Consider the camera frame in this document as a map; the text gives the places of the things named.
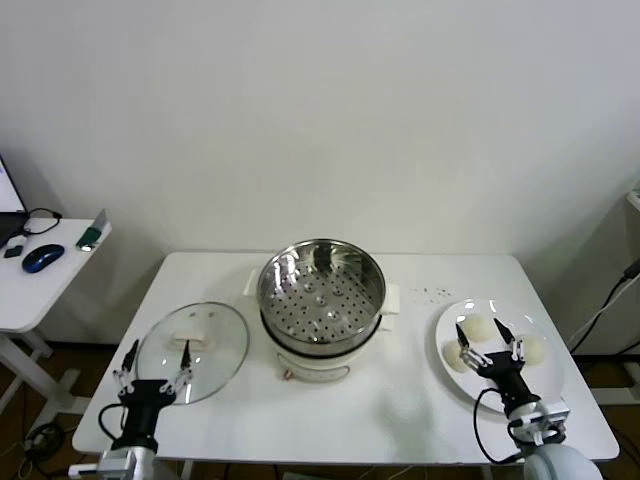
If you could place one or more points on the white steamed baozi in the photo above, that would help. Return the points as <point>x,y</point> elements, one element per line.
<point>535,350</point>
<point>480,330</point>
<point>452,356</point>

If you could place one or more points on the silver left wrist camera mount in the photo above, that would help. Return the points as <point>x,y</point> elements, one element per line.
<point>117,462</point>

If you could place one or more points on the white side table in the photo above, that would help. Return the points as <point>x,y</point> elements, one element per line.
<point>50,280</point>

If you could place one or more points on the green and white small tool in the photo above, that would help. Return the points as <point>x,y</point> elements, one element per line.
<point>90,237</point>

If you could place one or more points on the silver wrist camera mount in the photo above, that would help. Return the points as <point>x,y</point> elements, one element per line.
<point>542,417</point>
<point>117,462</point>

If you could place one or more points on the round glass pot lid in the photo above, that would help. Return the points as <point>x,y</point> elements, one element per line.
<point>220,350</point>

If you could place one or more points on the blue computer mouse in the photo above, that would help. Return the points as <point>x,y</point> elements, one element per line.
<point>42,257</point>

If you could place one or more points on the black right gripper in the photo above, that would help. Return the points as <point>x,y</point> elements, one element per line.
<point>507,375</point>

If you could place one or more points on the perforated steel steamer basket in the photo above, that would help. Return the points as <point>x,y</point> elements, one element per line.
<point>372,280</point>

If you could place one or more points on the small black adapter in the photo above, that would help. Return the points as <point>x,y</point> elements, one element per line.
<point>12,251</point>

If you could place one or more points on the large white plate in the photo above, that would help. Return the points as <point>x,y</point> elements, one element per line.
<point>547,377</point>

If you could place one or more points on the white stand base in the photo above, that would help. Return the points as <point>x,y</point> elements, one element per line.
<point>620,397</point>

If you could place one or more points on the black laptop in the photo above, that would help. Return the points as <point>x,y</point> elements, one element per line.
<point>7,192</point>

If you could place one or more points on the steel steamer pot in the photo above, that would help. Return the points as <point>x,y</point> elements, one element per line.
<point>310,367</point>

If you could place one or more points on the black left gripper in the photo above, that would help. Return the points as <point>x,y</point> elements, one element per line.
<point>142,400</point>

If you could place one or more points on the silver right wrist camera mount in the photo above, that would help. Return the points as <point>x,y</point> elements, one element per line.
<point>542,417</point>

